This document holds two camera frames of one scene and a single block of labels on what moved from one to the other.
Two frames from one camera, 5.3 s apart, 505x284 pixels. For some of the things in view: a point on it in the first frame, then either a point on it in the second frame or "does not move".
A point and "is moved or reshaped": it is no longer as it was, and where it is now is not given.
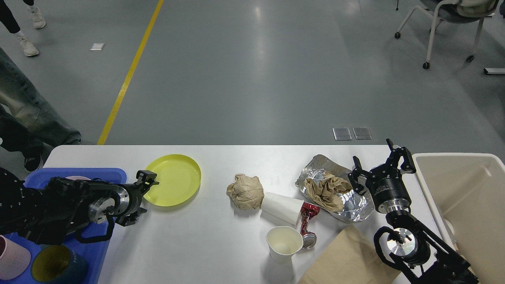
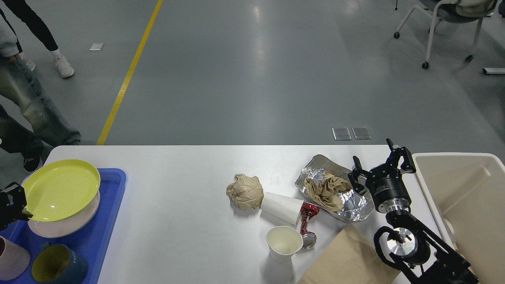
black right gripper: (389, 192) does not move
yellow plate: (179, 177) is moved or reshaped
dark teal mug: (58, 264) does not move
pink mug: (15, 258) does not move
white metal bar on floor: (494, 71) does not move
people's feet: (7, 19) -> (21, 9)
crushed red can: (308, 210) does not move
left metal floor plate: (341, 133) does not move
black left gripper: (146, 179) -> (17, 200)
